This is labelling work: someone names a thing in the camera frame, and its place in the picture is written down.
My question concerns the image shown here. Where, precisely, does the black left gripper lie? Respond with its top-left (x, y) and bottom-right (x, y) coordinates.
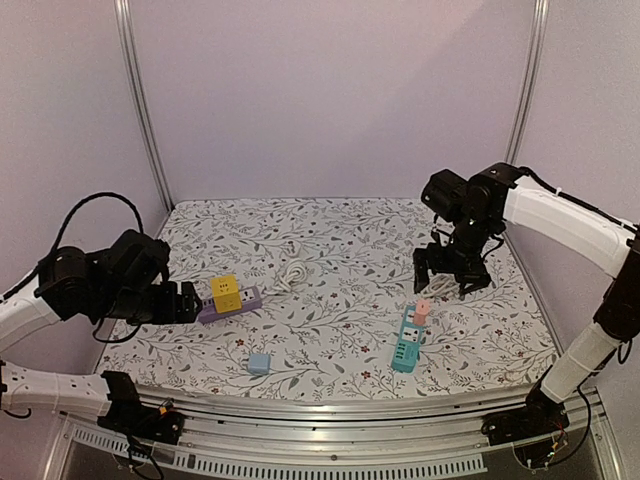
top-left (96, 280), bottom-right (203, 326)

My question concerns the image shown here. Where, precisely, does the yellow cube plug adapter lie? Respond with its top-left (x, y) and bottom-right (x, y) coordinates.
top-left (210, 275), bottom-right (242, 314)

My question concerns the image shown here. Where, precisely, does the pink cube adapter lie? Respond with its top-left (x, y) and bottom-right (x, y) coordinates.
top-left (412, 299), bottom-right (431, 327)

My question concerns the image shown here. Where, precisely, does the blue cube adapter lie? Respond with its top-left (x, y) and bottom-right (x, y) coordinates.
top-left (247, 353), bottom-right (271, 376)

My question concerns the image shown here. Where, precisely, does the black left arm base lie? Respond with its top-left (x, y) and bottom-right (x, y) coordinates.
top-left (97, 371), bottom-right (186, 445)

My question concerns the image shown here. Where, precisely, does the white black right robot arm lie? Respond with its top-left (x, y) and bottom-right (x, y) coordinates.
top-left (413, 163), bottom-right (639, 436)

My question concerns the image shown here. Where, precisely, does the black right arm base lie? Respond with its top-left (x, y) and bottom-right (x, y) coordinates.
top-left (481, 384), bottom-right (569, 469)

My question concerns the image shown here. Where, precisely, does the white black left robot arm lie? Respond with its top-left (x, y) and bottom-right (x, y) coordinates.
top-left (1, 214), bottom-right (203, 434)

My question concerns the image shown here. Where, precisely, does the purple power strip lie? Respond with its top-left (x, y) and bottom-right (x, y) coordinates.
top-left (197, 286), bottom-right (263, 324)

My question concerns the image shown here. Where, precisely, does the teal power strip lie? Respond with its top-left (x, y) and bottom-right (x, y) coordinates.
top-left (391, 318), bottom-right (424, 373)

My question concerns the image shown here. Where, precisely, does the floral table mat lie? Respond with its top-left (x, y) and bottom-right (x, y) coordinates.
top-left (98, 199), bottom-right (557, 402)

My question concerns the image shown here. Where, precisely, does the white cable of teal strip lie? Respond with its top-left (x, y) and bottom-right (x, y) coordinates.
top-left (419, 274), bottom-right (464, 301)

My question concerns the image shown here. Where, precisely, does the white cable of purple strip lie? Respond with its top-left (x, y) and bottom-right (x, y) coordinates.
top-left (264, 242), bottom-right (311, 296)

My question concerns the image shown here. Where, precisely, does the aluminium front rail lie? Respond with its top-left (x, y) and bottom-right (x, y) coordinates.
top-left (42, 384), bottom-right (614, 480)

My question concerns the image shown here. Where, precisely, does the right aluminium corner post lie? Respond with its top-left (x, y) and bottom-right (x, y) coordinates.
top-left (504, 0), bottom-right (551, 166)

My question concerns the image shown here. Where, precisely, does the aluminium corner post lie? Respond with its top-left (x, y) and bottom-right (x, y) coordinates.
top-left (504, 0), bottom-right (551, 166)
top-left (114, 0), bottom-right (175, 213)

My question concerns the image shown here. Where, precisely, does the left aluminium corner post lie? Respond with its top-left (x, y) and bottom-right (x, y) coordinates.
top-left (114, 0), bottom-right (175, 213)

